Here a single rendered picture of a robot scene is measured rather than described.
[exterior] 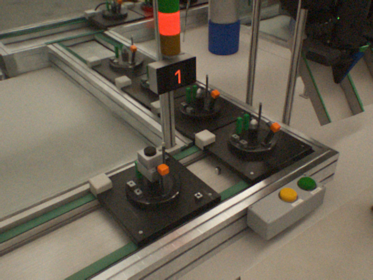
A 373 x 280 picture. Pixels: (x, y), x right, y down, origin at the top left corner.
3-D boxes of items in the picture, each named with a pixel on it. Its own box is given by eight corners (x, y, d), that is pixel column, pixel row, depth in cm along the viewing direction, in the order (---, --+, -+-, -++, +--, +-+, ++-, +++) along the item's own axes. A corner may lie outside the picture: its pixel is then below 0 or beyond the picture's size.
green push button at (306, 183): (317, 188, 103) (318, 182, 102) (307, 194, 101) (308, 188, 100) (305, 180, 105) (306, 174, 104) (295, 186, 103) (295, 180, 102)
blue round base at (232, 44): (245, 50, 205) (247, 20, 196) (221, 58, 197) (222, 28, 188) (224, 41, 215) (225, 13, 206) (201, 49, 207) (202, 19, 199)
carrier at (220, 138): (311, 152, 116) (318, 114, 109) (251, 186, 104) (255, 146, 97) (251, 119, 132) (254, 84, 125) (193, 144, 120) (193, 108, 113)
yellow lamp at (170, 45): (184, 52, 99) (184, 33, 96) (167, 57, 97) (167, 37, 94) (172, 46, 102) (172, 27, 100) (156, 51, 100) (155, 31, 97)
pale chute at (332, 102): (354, 115, 125) (364, 111, 121) (320, 126, 120) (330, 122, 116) (319, 33, 129) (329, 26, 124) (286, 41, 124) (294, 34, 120)
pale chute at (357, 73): (382, 100, 132) (393, 95, 128) (351, 110, 128) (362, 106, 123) (349, 23, 136) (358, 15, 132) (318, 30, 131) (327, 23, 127)
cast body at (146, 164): (166, 175, 97) (165, 152, 93) (151, 183, 94) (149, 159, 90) (147, 159, 102) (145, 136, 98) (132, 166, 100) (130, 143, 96)
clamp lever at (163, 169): (170, 192, 95) (169, 166, 91) (164, 195, 94) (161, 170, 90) (162, 184, 98) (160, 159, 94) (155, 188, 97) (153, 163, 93)
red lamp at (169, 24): (184, 32, 96) (184, 11, 93) (167, 36, 94) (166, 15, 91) (172, 26, 99) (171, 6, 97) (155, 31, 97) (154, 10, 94)
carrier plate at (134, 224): (221, 201, 100) (221, 195, 98) (138, 248, 88) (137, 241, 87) (166, 156, 116) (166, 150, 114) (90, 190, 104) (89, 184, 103)
